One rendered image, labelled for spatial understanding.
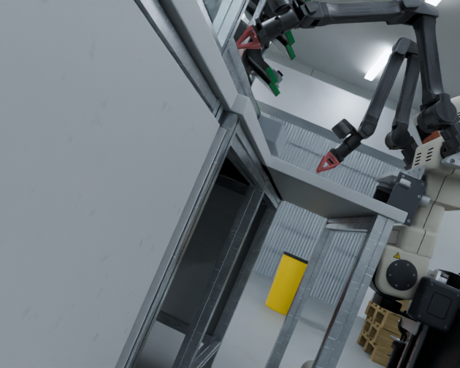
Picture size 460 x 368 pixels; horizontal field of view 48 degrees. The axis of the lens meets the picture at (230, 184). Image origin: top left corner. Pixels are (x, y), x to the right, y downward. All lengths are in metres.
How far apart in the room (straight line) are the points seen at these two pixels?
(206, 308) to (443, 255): 8.15
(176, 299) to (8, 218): 2.00
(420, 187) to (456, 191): 0.15
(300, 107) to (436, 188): 5.48
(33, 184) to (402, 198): 1.56
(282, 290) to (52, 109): 4.95
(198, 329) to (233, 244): 0.26
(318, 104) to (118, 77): 6.95
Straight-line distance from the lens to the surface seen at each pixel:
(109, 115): 0.45
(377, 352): 5.01
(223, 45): 0.76
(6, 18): 0.32
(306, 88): 7.39
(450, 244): 9.57
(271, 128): 1.39
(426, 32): 1.92
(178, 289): 2.36
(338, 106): 7.39
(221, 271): 1.54
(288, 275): 5.25
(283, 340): 2.20
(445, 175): 1.95
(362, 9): 1.82
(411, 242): 1.88
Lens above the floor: 0.68
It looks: 3 degrees up
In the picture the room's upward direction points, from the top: 23 degrees clockwise
